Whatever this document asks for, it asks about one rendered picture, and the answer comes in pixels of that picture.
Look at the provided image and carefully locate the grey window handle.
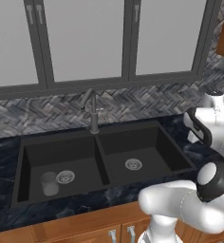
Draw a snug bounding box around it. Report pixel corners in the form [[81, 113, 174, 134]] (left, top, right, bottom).
[[26, 4, 34, 26], [133, 4, 140, 24], [35, 4, 45, 26]]

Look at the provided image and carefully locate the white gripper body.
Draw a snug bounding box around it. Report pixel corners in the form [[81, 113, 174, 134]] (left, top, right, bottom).
[[187, 128, 202, 144]]

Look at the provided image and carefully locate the dark grey tap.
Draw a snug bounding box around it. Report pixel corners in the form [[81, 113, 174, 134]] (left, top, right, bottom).
[[80, 87, 101, 136]]

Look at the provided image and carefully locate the round silver sink drain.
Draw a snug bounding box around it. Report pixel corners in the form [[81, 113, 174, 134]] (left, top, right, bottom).
[[55, 169, 76, 186], [124, 158, 143, 172]]

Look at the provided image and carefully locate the grey framed window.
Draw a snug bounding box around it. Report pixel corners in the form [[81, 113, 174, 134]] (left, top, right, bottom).
[[0, 0, 223, 102]]

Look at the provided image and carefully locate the wooden cupboard door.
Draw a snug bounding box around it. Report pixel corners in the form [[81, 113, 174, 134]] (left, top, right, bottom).
[[37, 223, 122, 243], [121, 217, 152, 243]]

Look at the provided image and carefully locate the silver cupboard handle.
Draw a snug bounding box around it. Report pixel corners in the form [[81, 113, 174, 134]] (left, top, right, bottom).
[[126, 225, 137, 243], [108, 229, 118, 243]]

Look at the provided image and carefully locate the clear glass cup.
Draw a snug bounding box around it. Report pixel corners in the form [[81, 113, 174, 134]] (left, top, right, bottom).
[[39, 171, 61, 197]]

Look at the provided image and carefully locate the black double basin sink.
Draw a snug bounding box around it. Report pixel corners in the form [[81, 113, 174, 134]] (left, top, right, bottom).
[[10, 119, 201, 211]]

